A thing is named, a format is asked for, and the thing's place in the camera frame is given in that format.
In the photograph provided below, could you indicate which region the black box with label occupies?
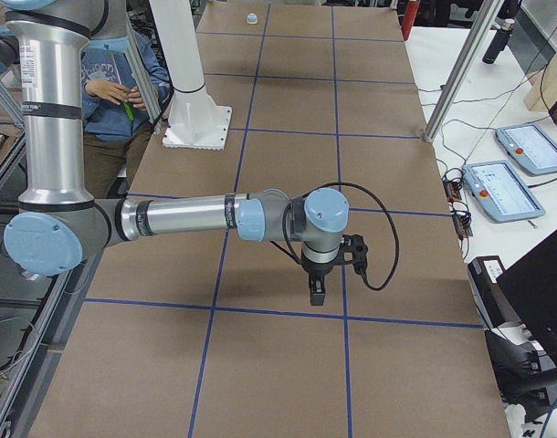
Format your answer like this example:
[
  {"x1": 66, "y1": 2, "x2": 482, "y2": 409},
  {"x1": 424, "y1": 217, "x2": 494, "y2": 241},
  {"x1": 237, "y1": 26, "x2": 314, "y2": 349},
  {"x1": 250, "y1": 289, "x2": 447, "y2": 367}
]
[{"x1": 467, "y1": 255, "x2": 520, "y2": 328}]

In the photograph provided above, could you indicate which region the blue white call bell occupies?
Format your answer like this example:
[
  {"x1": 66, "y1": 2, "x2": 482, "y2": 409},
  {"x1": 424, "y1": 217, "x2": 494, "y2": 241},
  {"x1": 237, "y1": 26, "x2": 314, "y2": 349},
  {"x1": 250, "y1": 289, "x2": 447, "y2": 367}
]
[{"x1": 247, "y1": 13, "x2": 258, "y2": 25}]

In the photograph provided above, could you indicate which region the black water bottle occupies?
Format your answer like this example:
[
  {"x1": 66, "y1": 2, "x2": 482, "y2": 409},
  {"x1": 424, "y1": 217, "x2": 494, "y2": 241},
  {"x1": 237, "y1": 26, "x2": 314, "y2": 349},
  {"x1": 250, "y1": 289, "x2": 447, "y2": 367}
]
[{"x1": 482, "y1": 18, "x2": 515, "y2": 64}]

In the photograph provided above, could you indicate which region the person in blue sweater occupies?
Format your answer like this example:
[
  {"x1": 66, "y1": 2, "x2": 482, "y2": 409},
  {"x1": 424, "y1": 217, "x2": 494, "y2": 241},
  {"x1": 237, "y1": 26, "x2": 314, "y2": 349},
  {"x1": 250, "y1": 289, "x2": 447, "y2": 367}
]
[{"x1": 81, "y1": 50, "x2": 152, "y2": 199}]

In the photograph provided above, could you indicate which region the black monitor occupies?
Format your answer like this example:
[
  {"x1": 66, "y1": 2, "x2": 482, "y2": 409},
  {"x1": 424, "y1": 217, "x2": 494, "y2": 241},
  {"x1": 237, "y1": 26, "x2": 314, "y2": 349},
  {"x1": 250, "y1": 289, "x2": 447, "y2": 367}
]
[{"x1": 497, "y1": 229, "x2": 557, "y2": 365}]

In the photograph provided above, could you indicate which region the white camera pole with base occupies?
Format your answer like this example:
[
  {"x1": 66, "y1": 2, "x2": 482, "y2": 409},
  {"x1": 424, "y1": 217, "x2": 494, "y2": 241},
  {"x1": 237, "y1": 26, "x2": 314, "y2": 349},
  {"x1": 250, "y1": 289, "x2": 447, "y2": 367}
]
[{"x1": 150, "y1": 0, "x2": 232, "y2": 150}]

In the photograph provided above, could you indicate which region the orange electronics board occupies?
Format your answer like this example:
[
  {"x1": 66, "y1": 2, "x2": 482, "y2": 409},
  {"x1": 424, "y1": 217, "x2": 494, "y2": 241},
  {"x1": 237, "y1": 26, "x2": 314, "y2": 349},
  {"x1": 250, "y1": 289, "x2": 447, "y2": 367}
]
[{"x1": 442, "y1": 175, "x2": 473, "y2": 241}]

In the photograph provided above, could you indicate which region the far blue teach pendant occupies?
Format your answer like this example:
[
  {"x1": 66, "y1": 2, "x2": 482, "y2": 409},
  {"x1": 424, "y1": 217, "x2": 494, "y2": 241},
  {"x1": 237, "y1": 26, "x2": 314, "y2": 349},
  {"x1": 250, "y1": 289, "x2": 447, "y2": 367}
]
[{"x1": 495, "y1": 123, "x2": 557, "y2": 176}]

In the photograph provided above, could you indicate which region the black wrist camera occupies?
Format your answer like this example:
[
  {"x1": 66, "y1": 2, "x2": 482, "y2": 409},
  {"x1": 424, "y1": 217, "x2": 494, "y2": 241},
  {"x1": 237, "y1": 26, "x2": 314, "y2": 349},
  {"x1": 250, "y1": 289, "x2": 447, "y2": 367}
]
[{"x1": 342, "y1": 235, "x2": 368, "y2": 278}]

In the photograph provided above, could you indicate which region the wooden board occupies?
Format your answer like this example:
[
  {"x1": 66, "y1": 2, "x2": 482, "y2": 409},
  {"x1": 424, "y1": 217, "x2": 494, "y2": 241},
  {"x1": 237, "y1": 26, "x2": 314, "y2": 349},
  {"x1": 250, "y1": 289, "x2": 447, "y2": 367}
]
[{"x1": 524, "y1": 53, "x2": 557, "y2": 111}]

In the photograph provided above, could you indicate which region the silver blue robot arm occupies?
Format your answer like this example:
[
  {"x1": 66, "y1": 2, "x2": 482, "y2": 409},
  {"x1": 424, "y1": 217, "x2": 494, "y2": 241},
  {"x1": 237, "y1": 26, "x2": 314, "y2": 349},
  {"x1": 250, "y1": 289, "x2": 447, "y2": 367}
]
[{"x1": 4, "y1": 1, "x2": 349, "y2": 306}]

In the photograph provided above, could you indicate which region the green pen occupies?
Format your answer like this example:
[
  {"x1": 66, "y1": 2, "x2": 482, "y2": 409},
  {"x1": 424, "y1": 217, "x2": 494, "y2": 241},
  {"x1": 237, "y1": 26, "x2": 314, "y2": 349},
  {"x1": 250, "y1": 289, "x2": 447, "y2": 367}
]
[{"x1": 123, "y1": 102, "x2": 135, "y2": 121}]

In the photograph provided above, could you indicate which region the blue teach pendant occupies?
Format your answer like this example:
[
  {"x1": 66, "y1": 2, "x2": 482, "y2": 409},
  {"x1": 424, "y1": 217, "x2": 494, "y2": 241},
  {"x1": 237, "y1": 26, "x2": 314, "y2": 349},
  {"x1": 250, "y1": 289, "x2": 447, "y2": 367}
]
[
  {"x1": 462, "y1": 161, "x2": 545, "y2": 223},
  {"x1": 495, "y1": 123, "x2": 557, "y2": 176}
]

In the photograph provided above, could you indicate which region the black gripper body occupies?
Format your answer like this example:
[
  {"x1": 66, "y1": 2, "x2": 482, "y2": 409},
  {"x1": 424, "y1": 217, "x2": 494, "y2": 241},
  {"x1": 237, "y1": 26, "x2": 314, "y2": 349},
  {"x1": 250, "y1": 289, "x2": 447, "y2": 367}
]
[{"x1": 301, "y1": 255, "x2": 347, "y2": 288}]

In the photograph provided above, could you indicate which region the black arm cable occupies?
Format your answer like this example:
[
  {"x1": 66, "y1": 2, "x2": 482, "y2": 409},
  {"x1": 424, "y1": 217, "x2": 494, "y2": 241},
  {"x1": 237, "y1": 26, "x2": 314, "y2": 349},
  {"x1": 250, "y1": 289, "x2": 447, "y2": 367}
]
[{"x1": 282, "y1": 182, "x2": 401, "y2": 292}]

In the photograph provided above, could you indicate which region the aluminium frame post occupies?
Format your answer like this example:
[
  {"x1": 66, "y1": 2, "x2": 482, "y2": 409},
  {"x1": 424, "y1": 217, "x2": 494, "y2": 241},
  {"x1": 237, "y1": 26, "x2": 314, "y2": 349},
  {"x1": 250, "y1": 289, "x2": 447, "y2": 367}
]
[{"x1": 422, "y1": 0, "x2": 502, "y2": 143}]

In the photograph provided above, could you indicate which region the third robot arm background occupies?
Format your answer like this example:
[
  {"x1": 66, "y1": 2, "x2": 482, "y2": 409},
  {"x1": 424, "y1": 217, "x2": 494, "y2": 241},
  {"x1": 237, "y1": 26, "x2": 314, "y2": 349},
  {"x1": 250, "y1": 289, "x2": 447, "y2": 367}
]
[{"x1": 0, "y1": 25, "x2": 20, "y2": 75}]

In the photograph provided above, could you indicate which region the near blue teach pendant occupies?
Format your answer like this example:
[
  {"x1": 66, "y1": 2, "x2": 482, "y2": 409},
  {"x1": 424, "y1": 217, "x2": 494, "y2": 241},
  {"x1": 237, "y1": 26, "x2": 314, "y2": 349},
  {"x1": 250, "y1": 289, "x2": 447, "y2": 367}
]
[{"x1": 462, "y1": 161, "x2": 545, "y2": 223}]

